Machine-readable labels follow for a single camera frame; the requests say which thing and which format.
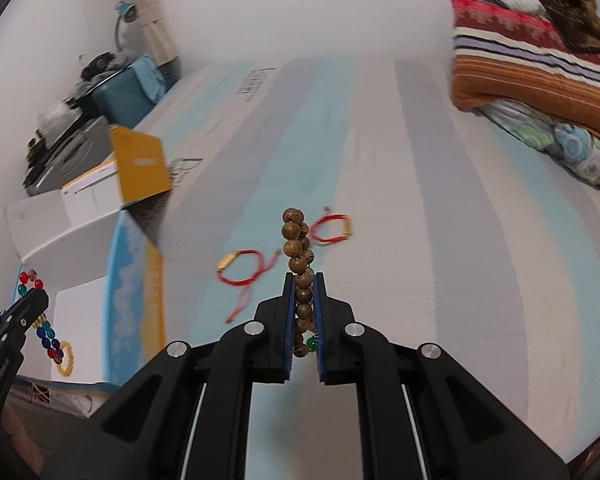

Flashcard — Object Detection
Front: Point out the person's left hand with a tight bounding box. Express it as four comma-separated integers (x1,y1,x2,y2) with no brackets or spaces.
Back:
1,403,44,474

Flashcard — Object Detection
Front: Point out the striped orange pillow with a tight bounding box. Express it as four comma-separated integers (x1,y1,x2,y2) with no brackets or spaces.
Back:
451,0,600,138

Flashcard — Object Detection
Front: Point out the yellow bead bracelet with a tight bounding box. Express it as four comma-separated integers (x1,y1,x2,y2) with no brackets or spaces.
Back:
54,340,77,380

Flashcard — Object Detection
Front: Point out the striped bed sheet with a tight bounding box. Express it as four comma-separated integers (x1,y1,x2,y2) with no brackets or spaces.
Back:
140,58,600,460

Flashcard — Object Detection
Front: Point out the brown wooden bead bracelet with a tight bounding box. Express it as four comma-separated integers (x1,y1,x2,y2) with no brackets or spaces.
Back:
280,206,320,360

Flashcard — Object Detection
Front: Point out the beige curtain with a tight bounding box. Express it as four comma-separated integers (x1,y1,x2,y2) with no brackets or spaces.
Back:
126,0,178,66

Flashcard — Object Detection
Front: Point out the grey suitcase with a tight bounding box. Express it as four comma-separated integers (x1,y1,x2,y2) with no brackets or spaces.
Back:
23,116,112,196

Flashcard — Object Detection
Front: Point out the blue yellow cardboard box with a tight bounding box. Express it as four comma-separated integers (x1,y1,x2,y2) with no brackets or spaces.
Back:
4,126,171,386

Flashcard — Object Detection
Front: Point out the blue desk lamp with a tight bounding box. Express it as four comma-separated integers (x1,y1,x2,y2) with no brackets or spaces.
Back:
114,0,138,53

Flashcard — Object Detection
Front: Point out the multicolour bead bracelet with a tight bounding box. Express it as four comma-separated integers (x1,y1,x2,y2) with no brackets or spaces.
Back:
16,268,66,365

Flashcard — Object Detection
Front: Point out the teal suitcase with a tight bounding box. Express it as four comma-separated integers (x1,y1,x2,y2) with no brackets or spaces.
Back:
92,55,166,128

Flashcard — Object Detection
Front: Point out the red cord bracelet long tail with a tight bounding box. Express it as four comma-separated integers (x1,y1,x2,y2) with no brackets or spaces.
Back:
215,248,282,324

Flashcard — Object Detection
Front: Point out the floral quilt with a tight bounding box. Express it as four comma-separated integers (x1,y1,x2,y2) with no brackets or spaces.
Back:
478,99,600,189

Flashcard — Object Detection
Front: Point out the red cord bracelet gold bar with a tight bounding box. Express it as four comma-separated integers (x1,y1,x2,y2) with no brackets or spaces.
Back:
309,206,353,246

